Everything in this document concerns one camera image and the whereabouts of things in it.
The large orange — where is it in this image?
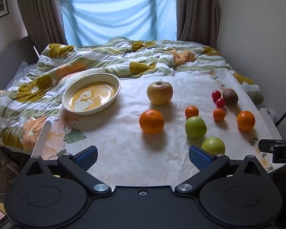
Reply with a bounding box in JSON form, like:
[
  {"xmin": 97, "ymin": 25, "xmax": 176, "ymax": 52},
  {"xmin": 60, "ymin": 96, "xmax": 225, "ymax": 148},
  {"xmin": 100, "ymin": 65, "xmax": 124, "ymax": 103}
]
[{"xmin": 139, "ymin": 109, "xmax": 165, "ymax": 134}]

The blue patterned bedsheet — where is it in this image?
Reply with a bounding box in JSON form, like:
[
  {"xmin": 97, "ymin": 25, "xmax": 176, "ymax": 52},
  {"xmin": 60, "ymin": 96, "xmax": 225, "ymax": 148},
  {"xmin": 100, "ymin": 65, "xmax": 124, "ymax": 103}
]
[{"xmin": 3, "ymin": 60, "xmax": 37, "ymax": 91}]

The grey headboard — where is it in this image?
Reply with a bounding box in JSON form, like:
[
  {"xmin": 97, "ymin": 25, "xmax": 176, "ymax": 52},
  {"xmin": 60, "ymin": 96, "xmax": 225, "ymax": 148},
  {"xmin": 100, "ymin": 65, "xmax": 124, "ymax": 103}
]
[{"xmin": 0, "ymin": 36, "xmax": 39, "ymax": 92}]

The cream plate with bear print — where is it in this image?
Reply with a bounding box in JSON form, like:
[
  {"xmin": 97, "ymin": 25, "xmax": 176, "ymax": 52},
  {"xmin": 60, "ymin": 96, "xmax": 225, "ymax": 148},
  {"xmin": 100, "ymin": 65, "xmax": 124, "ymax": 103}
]
[{"xmin": 62, "ymin": 73, "xmax": 121, "ymax": 115}]

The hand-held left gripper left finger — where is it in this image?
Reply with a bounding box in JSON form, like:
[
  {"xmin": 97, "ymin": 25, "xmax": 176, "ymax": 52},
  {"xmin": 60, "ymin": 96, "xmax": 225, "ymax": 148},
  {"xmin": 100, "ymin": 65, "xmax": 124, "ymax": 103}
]
[{"xmin": 21, "ymin": 145, "xmax": 112, "ymax": 196}]

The white slat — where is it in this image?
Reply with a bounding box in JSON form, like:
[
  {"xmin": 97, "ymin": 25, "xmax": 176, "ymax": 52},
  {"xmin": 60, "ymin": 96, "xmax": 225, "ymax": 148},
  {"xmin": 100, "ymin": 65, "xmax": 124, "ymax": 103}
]
[{"xmin": 31, "ymin": 121, "xmax": 53, "ymax": 159}]

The left brown curtain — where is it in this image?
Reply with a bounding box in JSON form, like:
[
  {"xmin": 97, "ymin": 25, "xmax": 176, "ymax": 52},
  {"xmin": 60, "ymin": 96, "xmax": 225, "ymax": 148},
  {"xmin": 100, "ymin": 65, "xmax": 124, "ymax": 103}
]
[{"xmin": 14, "ymin": 0, "xmax": 68, "ymax": 53}]

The small mandarin orange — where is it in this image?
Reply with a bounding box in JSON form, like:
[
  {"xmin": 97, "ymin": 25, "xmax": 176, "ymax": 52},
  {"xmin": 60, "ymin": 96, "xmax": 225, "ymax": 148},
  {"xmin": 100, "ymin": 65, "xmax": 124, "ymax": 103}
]
[{"xmin": 185, "ymin": 105, "xmax": 200, "ymax": 120}]

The floral striped blanket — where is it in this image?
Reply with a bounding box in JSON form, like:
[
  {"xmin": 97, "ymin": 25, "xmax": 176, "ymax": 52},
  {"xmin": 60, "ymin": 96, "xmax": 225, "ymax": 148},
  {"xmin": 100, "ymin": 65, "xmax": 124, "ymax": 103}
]
[{"xmin": 0, "ymin": 36, "xmax": 265, "ymax": 152}]

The cream floral tablecloth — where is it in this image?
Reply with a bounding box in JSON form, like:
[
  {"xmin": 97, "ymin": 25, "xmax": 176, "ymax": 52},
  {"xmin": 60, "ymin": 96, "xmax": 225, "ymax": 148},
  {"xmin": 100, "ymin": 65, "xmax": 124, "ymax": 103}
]
[{"xmin": 31, "ymin": 68, "xmax": 284, "ymax": 189}]

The right brown curtain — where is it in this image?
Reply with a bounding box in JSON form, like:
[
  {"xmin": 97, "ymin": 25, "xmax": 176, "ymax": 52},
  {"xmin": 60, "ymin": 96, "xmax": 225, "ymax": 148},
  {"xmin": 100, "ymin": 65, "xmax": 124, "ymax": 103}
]
[{"xmin": 175, "ymin": 0, "xmax": 220, "ymax": 47}]

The brown kiwi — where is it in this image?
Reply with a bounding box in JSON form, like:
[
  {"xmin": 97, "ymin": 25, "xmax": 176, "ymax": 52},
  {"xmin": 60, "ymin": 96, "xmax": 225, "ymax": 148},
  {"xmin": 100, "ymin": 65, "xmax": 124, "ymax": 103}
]
[{"xmin": 222, "ymin": 88, "xmax": 239, "ymax": 106}]

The medium orange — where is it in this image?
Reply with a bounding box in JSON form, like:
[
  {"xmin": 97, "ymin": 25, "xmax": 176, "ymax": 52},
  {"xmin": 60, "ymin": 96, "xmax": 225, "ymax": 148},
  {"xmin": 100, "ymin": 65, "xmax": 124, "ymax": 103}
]
[{"xmin": 237, "ymin": 110, "xmax": 256, "ymax": 131}]

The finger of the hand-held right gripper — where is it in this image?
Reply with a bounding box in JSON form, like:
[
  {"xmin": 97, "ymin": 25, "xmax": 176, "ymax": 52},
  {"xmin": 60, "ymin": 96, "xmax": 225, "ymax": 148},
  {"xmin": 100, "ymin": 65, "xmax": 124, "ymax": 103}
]
[{"xmin": 258, "ymin": 139, "xmax": 284, "ymax": 152}]

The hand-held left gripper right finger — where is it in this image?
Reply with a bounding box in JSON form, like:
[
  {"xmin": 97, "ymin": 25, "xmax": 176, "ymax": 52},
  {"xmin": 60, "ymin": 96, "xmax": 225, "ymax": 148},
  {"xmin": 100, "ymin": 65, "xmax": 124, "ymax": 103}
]
[{"xmin": 175, "ymin": 145, "xmax": 270, "ymax": 196}]

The brown curtain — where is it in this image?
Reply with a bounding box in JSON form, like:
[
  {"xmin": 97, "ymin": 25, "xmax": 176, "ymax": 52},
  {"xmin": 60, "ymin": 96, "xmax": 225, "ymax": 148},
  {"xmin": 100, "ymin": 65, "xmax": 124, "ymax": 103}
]
[
  {"xmin": 175, "ymin": 0, "xmax": 220, "ymax": 47},
  {"xmin": 14, "ymin": 0, "xmax": 68, "ymax": 53}
]

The tiny orange kumquat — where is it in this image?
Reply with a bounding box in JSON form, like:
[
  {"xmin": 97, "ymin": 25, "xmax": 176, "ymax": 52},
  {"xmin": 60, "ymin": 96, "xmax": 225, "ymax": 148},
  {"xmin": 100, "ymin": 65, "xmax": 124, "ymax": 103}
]
[{"xmin": 213, "ymin": 108, "xmax": 226, "ymax": 122}]

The light blue window cloth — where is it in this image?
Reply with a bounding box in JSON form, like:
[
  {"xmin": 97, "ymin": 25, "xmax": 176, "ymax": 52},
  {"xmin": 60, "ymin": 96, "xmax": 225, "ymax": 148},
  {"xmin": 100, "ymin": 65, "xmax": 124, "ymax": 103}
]
[{"xmin": 60, "ymin": 0, "xmax": 177, "ymax": 47}]

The yellow apple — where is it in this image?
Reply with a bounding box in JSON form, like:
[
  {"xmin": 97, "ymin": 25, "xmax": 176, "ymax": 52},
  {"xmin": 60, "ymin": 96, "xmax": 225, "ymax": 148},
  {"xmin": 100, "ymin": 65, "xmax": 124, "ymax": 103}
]
[{"xmin": 147, "ymin": 81, "xmax": 174, "ymax": 106}]

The green apple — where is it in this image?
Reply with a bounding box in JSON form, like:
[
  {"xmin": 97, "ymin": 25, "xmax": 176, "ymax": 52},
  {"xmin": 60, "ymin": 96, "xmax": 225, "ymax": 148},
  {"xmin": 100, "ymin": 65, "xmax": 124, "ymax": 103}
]
[
  {"xmin": 201, "ymin": 137, "xmax": 226, "ymax": 155},
  {"xmin": 185, "ymin": 116, "xmax": 207, "ymax": 139}
]

